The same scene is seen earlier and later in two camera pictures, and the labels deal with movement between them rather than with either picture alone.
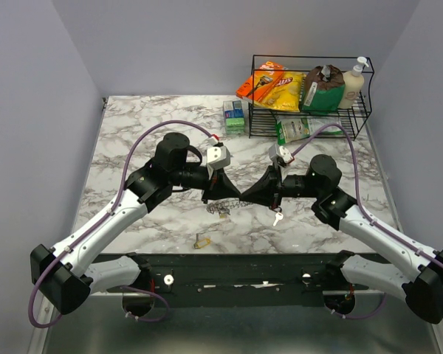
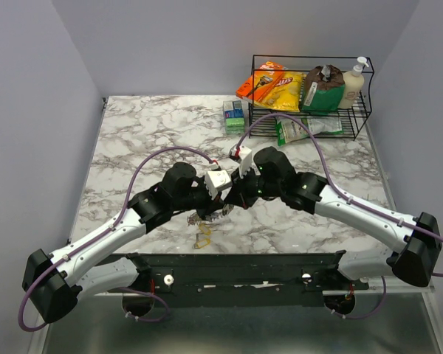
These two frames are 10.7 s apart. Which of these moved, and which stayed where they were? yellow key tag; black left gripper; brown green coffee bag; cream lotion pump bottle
Moved: black left gripper
Stayed: cream lotion pump bottle; brown green coffee bag; yellow key tag
